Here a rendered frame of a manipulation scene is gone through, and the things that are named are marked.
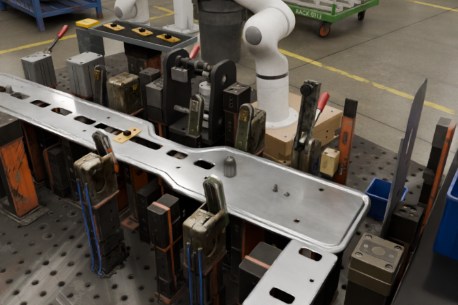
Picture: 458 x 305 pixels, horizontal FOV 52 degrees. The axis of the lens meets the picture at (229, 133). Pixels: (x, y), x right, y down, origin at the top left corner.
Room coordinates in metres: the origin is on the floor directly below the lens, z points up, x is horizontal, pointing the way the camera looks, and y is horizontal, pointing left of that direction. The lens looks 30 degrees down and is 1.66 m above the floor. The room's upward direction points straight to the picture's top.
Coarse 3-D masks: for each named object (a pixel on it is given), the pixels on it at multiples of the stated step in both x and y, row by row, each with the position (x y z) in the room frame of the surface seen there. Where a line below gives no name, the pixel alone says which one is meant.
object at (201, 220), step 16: (192, 224) 0.71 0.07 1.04; (208, 224) 0.71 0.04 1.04; (224, 224) 0.75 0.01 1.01; (192, 240) 0.70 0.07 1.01; (208, 240) 0.70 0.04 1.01; (224, 240) 0.75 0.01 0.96; (192, 256) 0.70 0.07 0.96; (208, 256) 0.71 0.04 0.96; (192, 272) 0.71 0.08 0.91; (208, 272) 0.70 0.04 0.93; (192, 288) 0.72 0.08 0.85; (208, 288) 0.73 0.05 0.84; (224, 288) 0.75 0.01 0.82; (192, 304) 0.70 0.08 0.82; (208, 304) 0.71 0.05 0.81; (224, 304) 0.75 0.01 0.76
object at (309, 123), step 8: (312, 80) 1.02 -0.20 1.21; (304, 88) 0.99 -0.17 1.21; (312, 88) 1.00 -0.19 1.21; (304, 96) 1.01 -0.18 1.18; (312, 96) 1.01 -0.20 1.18; (304, 104) 1.01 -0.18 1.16; (312, 104) 0.99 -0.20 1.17; (304, 112) 1.01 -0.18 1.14; (312, 112) 0.99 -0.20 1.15; (304, 120) 1.01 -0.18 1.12; (312, 120) 0.99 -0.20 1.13; (304, 128) 1.00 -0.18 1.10; (312, 128) 0.99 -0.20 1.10; (296, 136) 1.00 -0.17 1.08; (296, 144) 0.99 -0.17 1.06
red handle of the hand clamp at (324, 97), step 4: (324, 92) 1.10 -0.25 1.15; (320, 96) 1.09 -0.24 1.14; (324, 96) 1.08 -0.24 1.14; (328, 96) 1.09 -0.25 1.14; (320, 100) 1.08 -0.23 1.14; (324, 100) 1.08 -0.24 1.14; (320, 104) 1.07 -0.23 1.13; (324, 104) 1.07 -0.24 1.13; (320, 108) 1.06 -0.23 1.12; (316, 112) 1.05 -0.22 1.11; (320, 112) 1.06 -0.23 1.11; (316, 116) 1.04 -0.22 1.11; (316, 120) 1.04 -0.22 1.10; (304, 132) 1.01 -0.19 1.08; (304, 136) 1.00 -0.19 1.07; (300, 140) 0.99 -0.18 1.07; (304, 140) 0.99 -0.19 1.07; (304, 144) 0.99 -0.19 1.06
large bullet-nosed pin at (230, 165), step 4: (228, 156) 0.95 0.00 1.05; (224, 160) 0.95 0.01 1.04; (228, 160) 0.94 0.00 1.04; (232, 160) 0.94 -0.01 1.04; (224, 164) 0.94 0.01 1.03; (228, 164) 0.93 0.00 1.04; (232, 164) 0.93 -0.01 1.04; (224, 168) 0.94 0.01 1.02; (228, 168) 0.93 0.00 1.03; (232, 168) 0.93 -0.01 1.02; (224, 172) 0.94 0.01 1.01; (228, 172) 0.93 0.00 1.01; (232, 172) 0.93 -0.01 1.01; (228, 176) 0.93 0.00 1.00; (232, 176) 0.93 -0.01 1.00
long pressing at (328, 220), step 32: (0, 96) 1.39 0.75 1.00; (32, 96) 1.39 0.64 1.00; (64, 96) 1.39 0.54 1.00; (64, 128) 1.17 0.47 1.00; (96, 128) 1.17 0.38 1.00; (128, 128) 1.17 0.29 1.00; (128, 160) 1.01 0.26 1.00; (160, 160) 1.01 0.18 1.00; (192, 160) 1.01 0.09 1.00; (256, 160) 1.01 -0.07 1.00; (192, 192) 0.88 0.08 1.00; (224, 192) 0.87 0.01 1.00; (256, 192) 0.87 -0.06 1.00; (288, 192) 0.87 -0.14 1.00; (320, 192) 0.87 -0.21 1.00; (352, 192) 0.87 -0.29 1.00; (256, 224) 0.77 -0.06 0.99; (288, 224) 0.76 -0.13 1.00; (320, 224) 0.76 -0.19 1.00; (352, 224) 0.76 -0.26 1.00
